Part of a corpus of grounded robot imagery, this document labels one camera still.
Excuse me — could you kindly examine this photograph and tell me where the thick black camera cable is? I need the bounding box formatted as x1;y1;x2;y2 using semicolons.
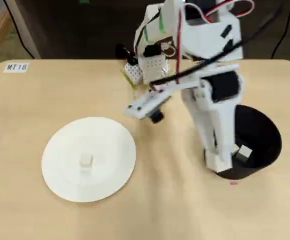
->
149;4;283;87

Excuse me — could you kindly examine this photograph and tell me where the black table clamp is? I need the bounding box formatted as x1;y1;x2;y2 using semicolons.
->
114;42;139;66

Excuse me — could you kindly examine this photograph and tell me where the red servo wire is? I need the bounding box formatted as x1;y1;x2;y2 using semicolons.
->
176;0;256;86

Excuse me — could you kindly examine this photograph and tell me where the white round plate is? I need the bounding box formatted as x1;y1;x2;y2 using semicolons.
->
41;116;138;203

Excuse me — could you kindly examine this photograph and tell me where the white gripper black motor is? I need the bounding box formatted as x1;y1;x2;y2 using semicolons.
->
181;70;245;164

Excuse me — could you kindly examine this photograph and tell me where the thin black cable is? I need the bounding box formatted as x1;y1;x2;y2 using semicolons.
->
4;0;38;61
269;0;290;60

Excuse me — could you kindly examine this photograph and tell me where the green tape strip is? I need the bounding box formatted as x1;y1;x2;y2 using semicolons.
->
119;68;138;91

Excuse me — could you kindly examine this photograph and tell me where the white MT18 label sticker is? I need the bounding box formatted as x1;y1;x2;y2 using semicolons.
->
3;62;30;74

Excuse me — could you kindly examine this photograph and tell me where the black pot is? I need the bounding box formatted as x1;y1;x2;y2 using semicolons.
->
211;104;283;181

